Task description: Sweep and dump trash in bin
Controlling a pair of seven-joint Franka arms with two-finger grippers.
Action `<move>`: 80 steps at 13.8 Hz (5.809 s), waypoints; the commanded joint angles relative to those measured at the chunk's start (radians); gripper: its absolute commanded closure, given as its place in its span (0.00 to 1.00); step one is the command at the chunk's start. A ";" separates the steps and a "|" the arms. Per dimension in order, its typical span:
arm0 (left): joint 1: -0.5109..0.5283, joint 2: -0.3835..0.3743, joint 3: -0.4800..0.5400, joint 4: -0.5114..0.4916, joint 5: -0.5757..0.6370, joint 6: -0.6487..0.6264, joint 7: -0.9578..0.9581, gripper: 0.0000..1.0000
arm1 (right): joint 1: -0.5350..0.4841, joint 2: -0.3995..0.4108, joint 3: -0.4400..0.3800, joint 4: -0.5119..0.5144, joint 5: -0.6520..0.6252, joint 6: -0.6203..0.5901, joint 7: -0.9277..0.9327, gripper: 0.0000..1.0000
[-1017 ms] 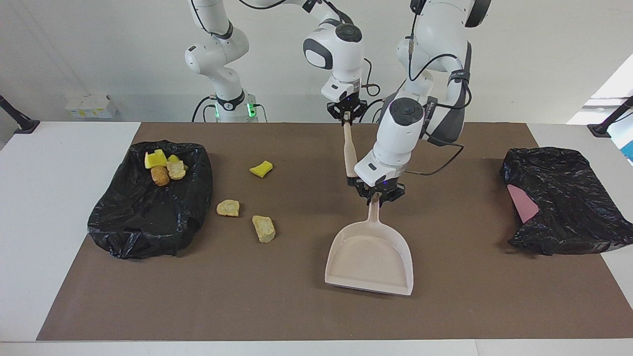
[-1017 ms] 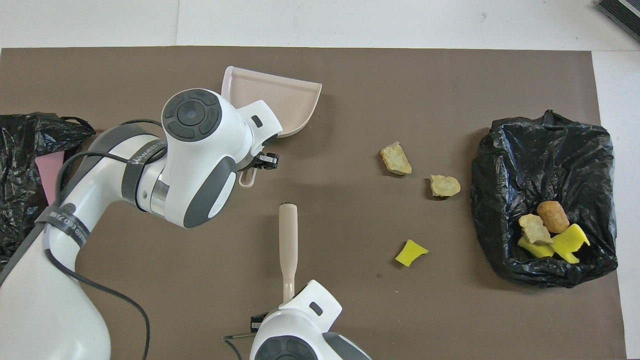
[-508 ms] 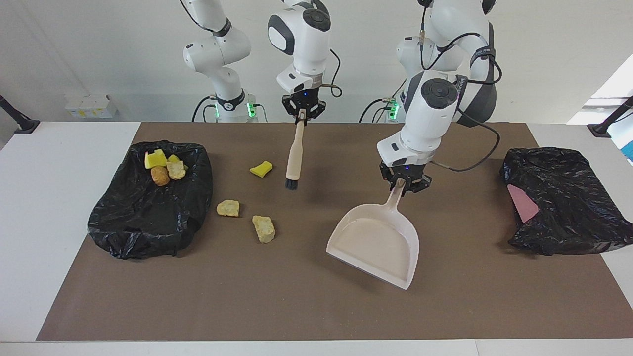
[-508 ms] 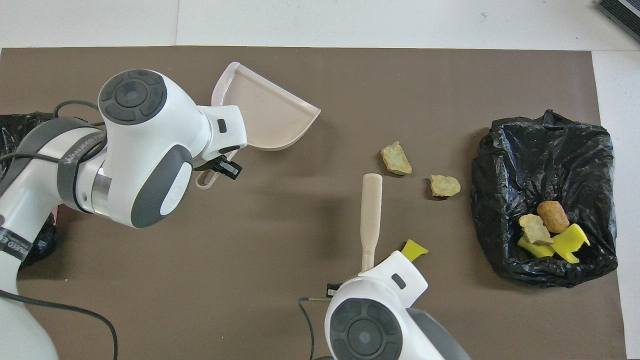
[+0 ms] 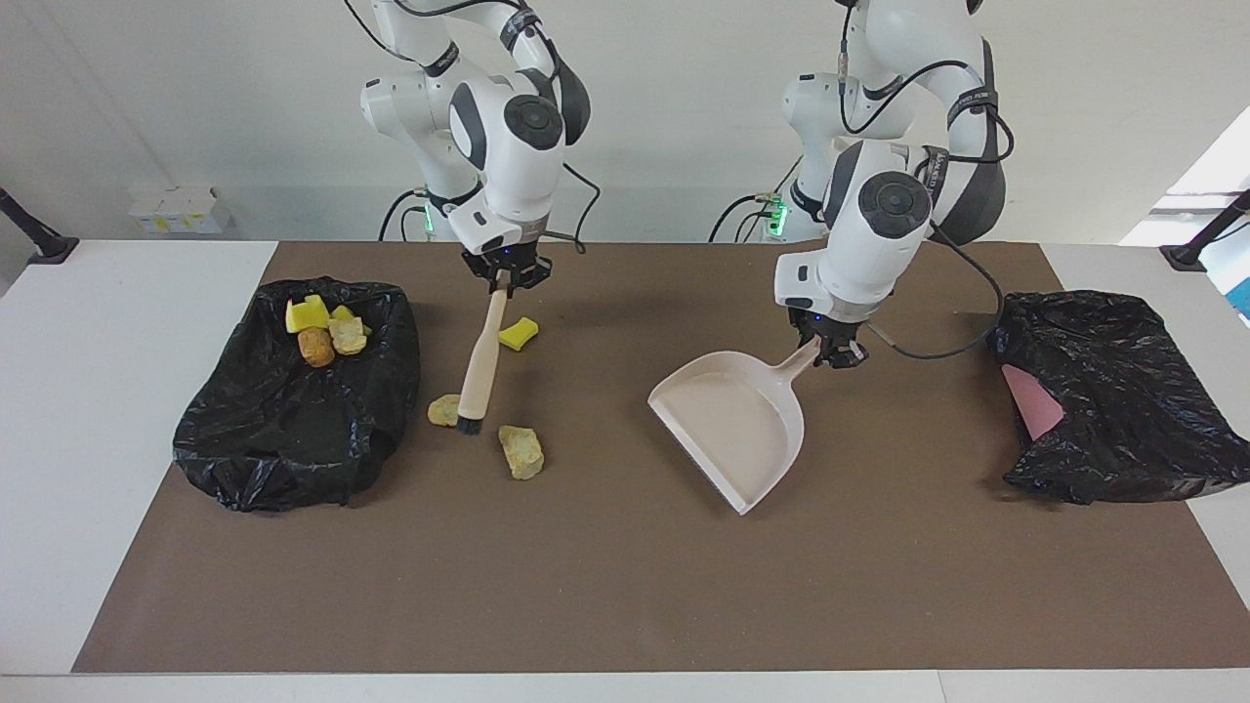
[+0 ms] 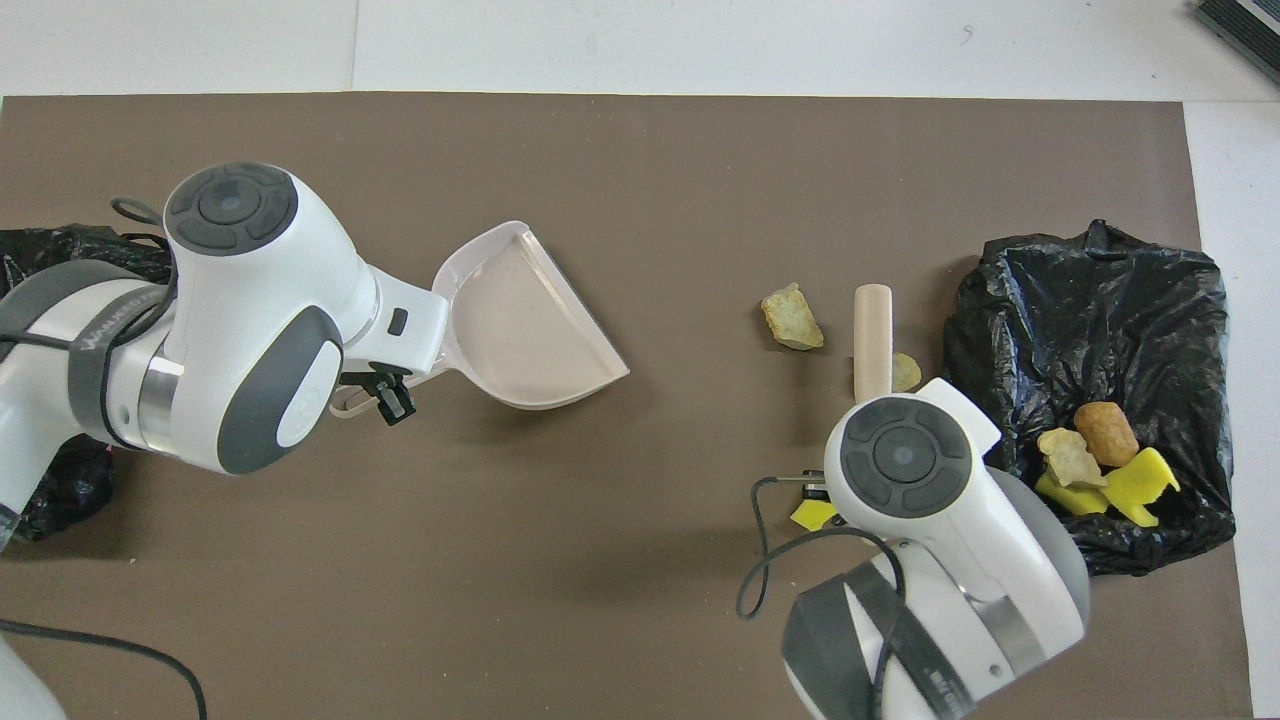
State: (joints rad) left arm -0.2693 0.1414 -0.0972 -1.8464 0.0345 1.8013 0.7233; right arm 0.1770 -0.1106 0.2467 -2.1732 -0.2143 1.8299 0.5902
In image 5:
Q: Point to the brown table mat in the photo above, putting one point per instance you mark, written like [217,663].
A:
[586,605]

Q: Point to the black plastic trash bag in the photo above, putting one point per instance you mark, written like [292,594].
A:
[1123,391]
[293,439]

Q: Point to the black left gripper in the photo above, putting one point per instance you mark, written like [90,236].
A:
[840,332]

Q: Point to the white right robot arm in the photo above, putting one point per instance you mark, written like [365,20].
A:
[508,186]

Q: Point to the yellow sponge piece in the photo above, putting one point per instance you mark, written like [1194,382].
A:
[519,334]
[306,314]
[343,312]

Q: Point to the blue object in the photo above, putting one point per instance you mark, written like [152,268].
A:
[1243,298]

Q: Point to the white wall socket box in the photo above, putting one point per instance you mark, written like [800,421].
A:
[186,210]

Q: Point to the pink bin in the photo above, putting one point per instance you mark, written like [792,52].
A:
[1033,405]

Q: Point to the black clamp stand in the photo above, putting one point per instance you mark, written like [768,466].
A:
[1187,256]
[49,249]

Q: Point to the beige sponge piece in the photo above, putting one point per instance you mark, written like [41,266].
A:
[348,336]
[442,411]
[521,452]

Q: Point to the beige hand brush black bristles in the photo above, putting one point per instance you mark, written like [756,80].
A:
[483,361]

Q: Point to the beige plastic dustpan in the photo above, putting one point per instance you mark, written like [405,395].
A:
[732,420]

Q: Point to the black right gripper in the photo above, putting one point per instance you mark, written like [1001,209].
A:
[527,264]

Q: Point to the brown cork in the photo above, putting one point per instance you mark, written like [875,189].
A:
[315,348]

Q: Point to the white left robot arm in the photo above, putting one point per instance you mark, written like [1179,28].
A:
[859,254]

